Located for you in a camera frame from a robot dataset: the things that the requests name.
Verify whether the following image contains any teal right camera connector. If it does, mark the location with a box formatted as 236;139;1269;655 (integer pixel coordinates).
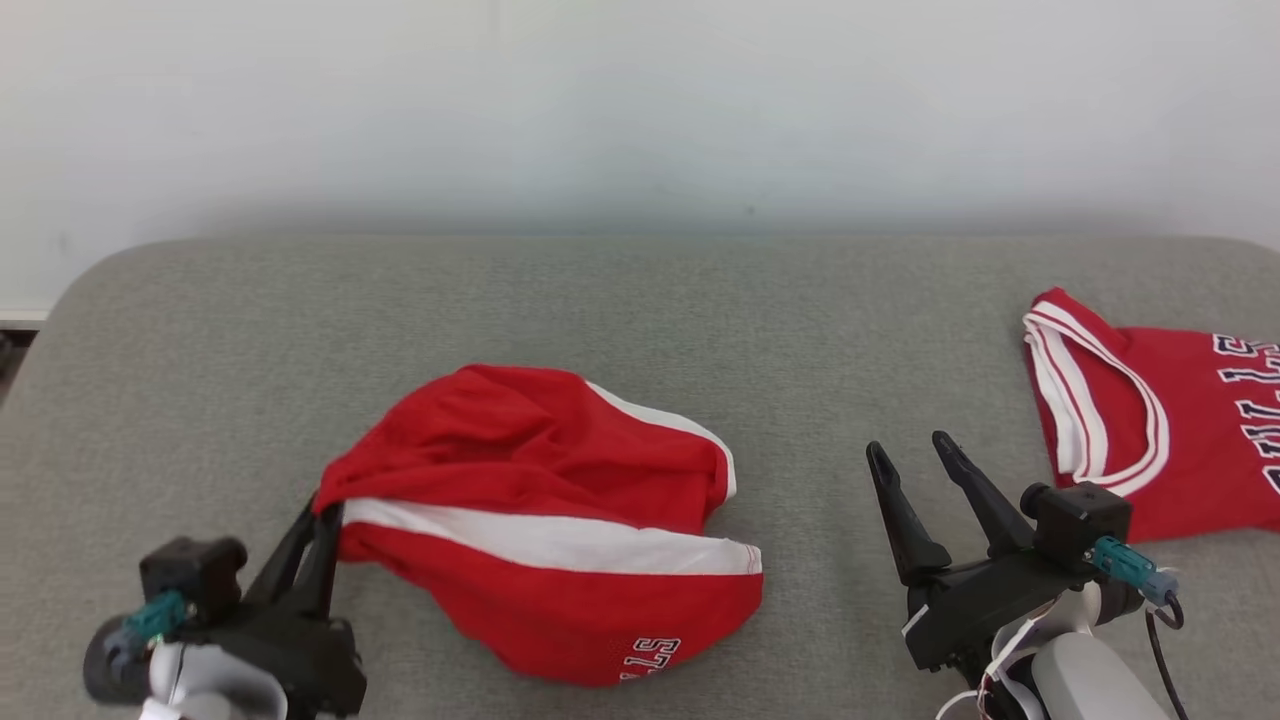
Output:
1090;537;1181;607

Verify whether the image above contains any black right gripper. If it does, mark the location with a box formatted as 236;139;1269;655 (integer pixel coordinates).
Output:
866;431;1091;683

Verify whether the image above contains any red basketball jersey white trim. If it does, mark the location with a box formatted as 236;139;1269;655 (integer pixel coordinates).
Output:
1022;287;1280;546

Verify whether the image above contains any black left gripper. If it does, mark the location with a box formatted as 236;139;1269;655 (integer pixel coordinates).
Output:
180;500;366;720

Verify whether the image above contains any white and red wire bundle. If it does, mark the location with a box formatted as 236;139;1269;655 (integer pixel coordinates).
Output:
935;590;1051;720

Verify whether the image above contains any teal camera connector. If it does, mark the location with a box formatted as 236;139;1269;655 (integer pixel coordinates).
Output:
120;590;193;647
1090;537;1181;607

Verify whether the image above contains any teal left camera connector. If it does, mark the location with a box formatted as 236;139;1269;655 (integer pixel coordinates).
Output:
120;590;193;647

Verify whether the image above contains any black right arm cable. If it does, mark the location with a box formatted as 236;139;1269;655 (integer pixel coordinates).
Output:
1145;590;1201;720

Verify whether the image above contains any red basketball shorts white stripe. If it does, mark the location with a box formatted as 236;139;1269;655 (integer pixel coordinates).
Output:
312;363;766;688

